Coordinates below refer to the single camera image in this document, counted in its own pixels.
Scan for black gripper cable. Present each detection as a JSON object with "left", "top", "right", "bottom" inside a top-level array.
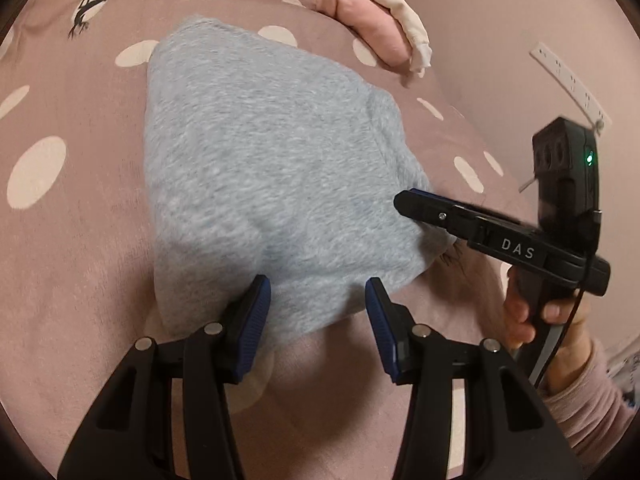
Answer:
[{"left": 535, "top": 210, "right": 601, "bottom": 391}]

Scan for person's right forearm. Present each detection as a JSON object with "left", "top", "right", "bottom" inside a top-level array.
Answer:
[{"left": 542, "top": 340, "right": 640, "bottom": 471}]

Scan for white wall socket strip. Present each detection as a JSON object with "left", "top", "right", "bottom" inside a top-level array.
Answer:
[{"left": 530, "top": 42, "right": 612, "bottom": 131}]

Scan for pink folded garment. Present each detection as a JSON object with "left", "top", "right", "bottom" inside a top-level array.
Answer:
[{"left": 314, "top": 0, "right": 408, "bottom": 68}]

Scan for pink polka dot bedspread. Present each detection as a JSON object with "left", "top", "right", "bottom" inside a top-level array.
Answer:
[{"left": 0, "top": 0, "right": 551, "bottom": 480}]

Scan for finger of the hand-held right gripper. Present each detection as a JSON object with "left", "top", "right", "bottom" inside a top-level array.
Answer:
[{"left": 393, "top": 188, "right": 481, "bottom": 248}]

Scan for grey-blue printed sweatshirt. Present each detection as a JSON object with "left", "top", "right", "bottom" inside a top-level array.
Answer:
[{"left": 142, "top": 16, "right": 463, "bottom": 346}]

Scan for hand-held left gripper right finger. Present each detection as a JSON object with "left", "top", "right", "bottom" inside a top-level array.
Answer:
[{"left": 364, "top": 276, "right": 586, "bottom": 480}]

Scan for person's right hand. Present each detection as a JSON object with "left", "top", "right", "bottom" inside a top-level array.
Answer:
[{"left": 501, "top": 287, "right": 606, "bottom": 396}]

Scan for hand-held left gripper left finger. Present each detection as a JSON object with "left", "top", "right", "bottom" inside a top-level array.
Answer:
[{"left": 56, "top": 274, "right": 273, "bottom": 480}]

